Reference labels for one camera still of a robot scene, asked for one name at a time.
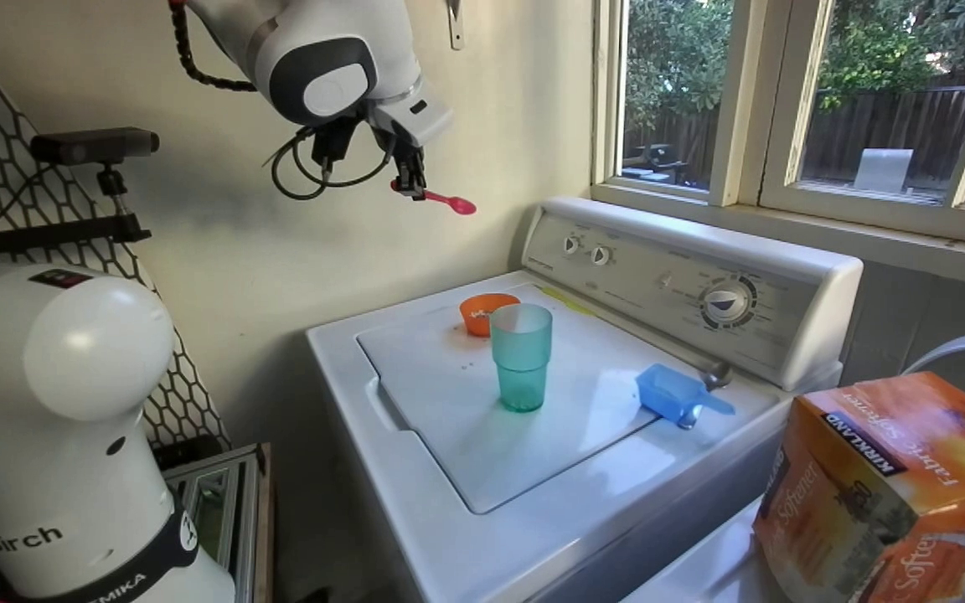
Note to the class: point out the white washer lid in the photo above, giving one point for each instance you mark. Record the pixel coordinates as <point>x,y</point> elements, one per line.
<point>451,422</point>

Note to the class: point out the large washer timer dial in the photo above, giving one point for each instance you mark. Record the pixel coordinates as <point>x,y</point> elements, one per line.
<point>728,304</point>

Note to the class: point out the metal wall hook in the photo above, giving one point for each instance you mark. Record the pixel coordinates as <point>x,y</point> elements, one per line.
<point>453,22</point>

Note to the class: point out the wooden garden fence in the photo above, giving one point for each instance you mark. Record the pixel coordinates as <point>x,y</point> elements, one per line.
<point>920,135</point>

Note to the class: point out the black stereo camera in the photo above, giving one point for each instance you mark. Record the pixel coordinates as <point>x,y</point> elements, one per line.
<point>92,144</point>

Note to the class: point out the orange plastic bowl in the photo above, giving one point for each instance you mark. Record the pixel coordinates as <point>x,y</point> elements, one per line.
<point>478,314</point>

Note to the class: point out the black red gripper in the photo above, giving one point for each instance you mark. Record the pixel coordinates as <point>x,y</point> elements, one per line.
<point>403,144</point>

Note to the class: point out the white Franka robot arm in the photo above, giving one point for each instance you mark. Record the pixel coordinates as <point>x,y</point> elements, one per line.
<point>58,446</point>

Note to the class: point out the small silver washer knob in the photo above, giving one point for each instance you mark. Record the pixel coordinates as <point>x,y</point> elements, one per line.
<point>571,242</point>
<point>600,257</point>

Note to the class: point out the pink plastic spoon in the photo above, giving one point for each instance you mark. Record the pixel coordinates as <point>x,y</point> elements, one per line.
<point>451,201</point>

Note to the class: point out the white washing machine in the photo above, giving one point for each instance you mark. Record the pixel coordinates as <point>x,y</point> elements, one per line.
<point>394,504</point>

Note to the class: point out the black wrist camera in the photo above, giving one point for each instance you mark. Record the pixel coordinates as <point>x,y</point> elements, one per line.
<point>335,141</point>

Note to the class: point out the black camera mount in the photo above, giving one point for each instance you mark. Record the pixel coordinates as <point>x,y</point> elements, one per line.
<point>58,232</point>

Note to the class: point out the orange Kirkland cardboard box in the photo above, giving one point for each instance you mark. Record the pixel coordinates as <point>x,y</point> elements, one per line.
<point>896,481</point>

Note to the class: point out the green garden trees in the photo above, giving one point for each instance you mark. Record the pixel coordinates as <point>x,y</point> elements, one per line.
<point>887,45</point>

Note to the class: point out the blue detergent scoop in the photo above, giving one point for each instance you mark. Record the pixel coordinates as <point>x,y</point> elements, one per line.
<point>671,392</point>

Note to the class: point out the teal translucent plastic cup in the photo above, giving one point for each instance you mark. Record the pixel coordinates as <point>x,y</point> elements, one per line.
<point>521,362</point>

